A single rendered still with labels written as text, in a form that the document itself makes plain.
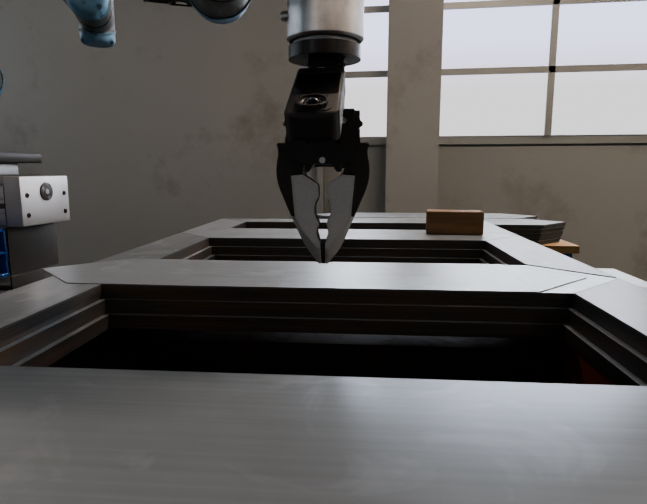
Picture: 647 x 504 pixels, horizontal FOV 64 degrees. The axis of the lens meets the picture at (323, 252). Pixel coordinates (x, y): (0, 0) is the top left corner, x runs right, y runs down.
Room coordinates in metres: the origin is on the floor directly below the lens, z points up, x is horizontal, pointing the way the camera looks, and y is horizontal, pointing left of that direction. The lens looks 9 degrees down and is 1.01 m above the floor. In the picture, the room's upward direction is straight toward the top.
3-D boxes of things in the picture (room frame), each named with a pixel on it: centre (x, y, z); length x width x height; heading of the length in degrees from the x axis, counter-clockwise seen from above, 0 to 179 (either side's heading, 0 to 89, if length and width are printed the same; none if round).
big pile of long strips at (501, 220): (1.69, -0.35, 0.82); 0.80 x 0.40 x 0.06; 85
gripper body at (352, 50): (0.54, 0.00, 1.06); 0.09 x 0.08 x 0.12; 176
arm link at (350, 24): (0.53, 0.00, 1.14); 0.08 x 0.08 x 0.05
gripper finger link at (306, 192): (0.54, 0.01, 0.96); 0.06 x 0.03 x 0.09; 176
